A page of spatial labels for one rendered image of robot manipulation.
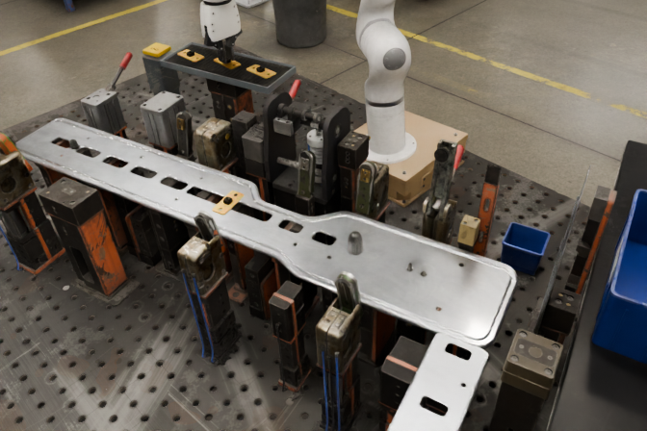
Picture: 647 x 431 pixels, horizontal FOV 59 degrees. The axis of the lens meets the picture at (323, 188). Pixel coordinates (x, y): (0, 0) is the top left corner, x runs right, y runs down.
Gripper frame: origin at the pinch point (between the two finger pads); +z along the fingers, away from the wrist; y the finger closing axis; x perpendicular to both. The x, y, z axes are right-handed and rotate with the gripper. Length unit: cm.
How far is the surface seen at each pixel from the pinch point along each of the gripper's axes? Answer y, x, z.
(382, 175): 0, 58, 12
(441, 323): 21, 90, 19
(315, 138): 3.9, 39.3, 8.3
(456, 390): 30, 100, 19
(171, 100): 18.0, -1.9, 7.8
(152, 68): 11.4, -22.8, 7.9
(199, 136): 20.2, 13.2, 11.4
